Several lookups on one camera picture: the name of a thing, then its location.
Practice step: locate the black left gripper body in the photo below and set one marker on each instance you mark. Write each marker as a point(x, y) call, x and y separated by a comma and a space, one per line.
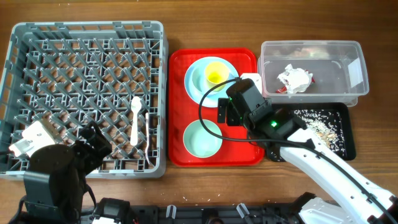
point(88, 160)

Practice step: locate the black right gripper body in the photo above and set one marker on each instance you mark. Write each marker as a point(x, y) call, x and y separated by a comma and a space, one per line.
point(247, 121)

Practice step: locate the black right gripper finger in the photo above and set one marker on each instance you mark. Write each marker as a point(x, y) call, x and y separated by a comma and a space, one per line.
point(222, 116)
point(232, 117)

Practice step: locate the red snack wrapper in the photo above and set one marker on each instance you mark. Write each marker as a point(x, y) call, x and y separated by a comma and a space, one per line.
point(284, 89)

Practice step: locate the mint green bowl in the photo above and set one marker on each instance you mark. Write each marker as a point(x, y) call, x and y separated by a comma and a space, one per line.
point(199, 142)

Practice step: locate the white napkin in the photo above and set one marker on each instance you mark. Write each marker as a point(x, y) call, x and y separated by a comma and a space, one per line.
point(297, 80)

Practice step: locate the white plastic spoon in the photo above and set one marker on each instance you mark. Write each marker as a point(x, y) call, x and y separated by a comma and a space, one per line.
point(136, 106)

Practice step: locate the white plastic fork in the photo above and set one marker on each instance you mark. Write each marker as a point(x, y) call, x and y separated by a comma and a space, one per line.
point(147, 138)

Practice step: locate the rice and food scraps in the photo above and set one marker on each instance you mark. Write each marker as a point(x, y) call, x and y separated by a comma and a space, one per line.
point(327, 125)

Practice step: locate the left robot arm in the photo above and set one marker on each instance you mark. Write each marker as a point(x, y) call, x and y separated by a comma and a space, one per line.
point(55, 180)

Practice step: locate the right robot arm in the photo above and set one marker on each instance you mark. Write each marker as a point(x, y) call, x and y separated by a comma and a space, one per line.
point(288, 137)

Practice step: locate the grey dishwasher rack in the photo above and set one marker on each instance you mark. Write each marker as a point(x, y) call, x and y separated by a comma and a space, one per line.
point(71, 73)

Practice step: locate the yellow plastic cup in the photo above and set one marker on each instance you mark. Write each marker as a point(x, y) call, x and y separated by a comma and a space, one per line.
point(216, 73)

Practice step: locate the light blue bowl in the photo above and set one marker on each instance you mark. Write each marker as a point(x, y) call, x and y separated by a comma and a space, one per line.
point(198, 75)

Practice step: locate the light blue plate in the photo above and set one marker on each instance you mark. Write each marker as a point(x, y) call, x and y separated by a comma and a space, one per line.
point(211, 100)

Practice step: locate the red plastic tray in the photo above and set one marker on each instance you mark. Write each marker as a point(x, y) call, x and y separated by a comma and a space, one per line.
point(182, 110)

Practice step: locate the clear plastic bin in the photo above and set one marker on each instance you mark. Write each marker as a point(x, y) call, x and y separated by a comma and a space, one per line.
point(338, 68)

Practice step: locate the black tray bin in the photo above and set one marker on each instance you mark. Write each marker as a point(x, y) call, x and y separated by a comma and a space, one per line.
point(342, 109)

